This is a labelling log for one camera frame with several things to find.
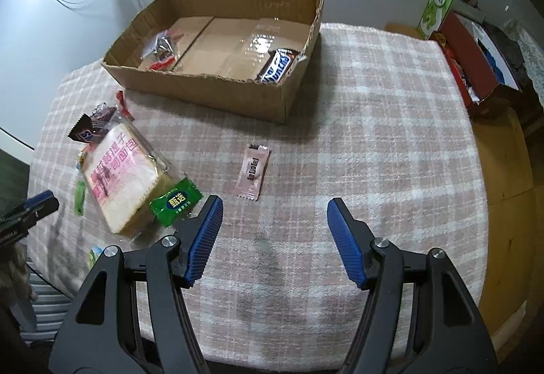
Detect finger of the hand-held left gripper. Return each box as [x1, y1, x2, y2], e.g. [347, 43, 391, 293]
[17, 190, 60, 227]

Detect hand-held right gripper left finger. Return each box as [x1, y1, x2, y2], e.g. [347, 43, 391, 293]
[49, 194, 224, 374]

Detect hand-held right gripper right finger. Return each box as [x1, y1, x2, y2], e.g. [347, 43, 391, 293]
[327, 198, 498, 374]

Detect green snack packet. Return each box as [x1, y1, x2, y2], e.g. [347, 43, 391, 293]
[150, 178, 203, 227]

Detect yellow snack packet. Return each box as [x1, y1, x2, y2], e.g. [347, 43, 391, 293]
[75, 146, 92, 173]

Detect pink candy sachet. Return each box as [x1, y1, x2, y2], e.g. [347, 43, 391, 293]
[235, 143, 272, 201]

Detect sliced bread packet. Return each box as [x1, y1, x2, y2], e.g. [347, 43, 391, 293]
[79, 121, 175, 237]

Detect Snickers bar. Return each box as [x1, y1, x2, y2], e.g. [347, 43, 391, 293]
[256, 48, 299, 85]

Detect person's left forearm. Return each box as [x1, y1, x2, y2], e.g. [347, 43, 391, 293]
[0, 244, 39, 317]

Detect brown wrapped chocolate bar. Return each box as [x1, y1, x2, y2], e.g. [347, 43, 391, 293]
[69, 113, 109, 143]

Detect striped cloth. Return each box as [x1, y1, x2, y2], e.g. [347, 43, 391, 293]
[17, 268, 74, 343]

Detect pink plaid tablecloth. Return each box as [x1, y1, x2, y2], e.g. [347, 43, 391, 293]
[26, 21, 489, 362]

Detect clear packet with red ends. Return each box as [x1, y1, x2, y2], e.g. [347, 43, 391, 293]
[94, 90, 135, 124]

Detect clear packet with dark snack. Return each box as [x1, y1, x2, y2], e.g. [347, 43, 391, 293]
[139, 30, 184, 71]

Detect red cardboard box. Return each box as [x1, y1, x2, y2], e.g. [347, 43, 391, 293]
[428, 11, 524, 109]

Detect green tissue box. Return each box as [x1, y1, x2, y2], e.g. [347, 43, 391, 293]
[418, 0, 473, 40]

